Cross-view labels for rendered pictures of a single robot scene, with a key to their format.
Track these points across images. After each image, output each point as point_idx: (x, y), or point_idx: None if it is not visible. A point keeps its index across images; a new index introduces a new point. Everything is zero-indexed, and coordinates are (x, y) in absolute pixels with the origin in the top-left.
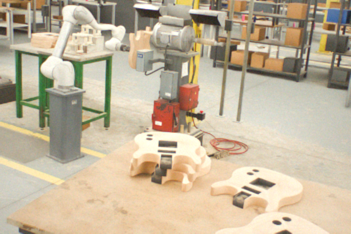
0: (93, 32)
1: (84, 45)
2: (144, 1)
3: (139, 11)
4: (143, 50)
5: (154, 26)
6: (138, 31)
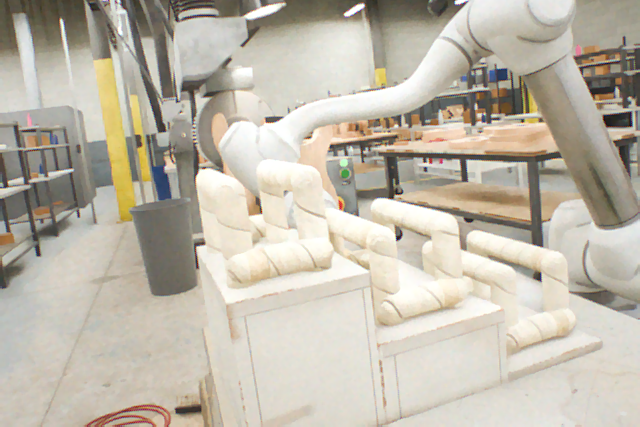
0: (285, 206)
1: (406, 263)
2: (273, 11)
3: (219, 50)
4: (334, 157)
5: (262, 99)
6: (283, 117)
